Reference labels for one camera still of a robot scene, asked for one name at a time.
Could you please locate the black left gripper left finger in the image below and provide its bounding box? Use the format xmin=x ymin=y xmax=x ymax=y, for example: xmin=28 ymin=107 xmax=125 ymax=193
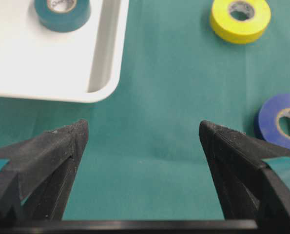
xmin=0 ymin=119 xmax=89 ymax=228

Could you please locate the green tape roll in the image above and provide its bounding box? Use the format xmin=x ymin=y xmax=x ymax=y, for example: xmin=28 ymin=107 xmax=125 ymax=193
xmin=34 ymin=0 xmax=91 ymax=33

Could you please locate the yellow tape roll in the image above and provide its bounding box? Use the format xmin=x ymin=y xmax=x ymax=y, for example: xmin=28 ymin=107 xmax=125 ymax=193
xmin=210 ymin=0 xmax=271 ymax=44

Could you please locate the blue tape roll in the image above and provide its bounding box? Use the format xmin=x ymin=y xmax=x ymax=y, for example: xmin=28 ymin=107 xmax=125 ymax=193
xmin=254 ymin=93 xmax=290 ymax=149

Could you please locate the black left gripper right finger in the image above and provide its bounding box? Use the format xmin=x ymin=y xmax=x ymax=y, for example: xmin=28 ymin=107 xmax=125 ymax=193
xmin=199 ymin=120 xmax=290 ymax=234

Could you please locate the white plastic case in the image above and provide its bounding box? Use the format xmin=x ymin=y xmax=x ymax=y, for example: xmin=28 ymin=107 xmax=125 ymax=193
xmin=0 ymin=0 xmax=129 ymax=103

